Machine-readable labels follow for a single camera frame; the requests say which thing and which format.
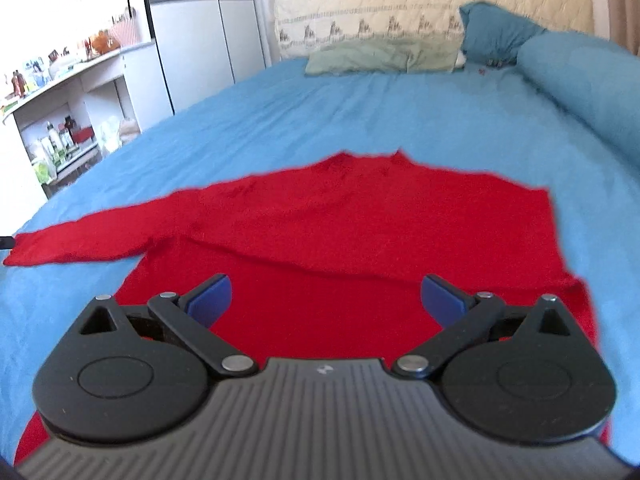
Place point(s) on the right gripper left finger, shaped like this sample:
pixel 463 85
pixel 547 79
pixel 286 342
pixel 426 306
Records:
pixel 131 373

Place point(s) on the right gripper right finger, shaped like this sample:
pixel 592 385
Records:
pixel 517 374

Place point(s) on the red knit sweater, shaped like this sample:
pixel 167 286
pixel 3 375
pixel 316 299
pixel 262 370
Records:
pixel 326 261

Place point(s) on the blue bed sheet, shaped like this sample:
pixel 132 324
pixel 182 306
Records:
pixel 477 119

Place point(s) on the white shelf unit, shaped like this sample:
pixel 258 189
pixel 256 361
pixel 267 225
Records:
pixel 82 114

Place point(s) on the rolled blue duvet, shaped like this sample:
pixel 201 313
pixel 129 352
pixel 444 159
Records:
pixel 593 79

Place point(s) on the dark teal pillow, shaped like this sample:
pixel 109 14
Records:
pixel 493 35

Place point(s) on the green pillow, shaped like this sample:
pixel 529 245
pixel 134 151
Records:
pixel 408 55

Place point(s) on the white grey wardrobe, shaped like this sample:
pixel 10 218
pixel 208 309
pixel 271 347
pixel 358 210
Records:
pixel 204 46

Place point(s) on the beige curtain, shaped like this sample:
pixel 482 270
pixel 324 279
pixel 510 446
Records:
pixel 624 23

